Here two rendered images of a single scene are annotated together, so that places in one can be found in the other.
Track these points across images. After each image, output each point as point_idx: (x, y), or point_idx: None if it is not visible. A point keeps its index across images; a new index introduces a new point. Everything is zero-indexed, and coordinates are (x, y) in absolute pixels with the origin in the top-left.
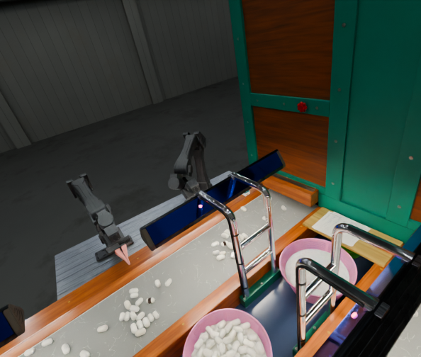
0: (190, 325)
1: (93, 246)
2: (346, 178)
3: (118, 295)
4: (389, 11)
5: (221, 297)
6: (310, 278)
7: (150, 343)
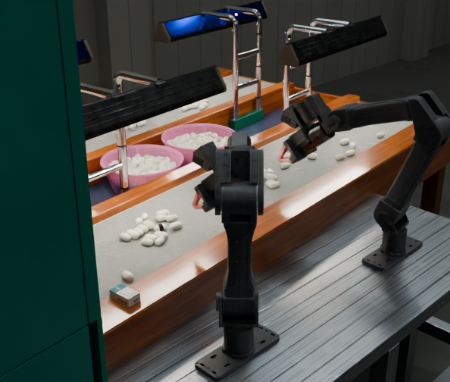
0: (182, 167)
1: (447, 254)
2: None
3: (295, 185)
4: None
5: (152, 181)
6: None
7: None
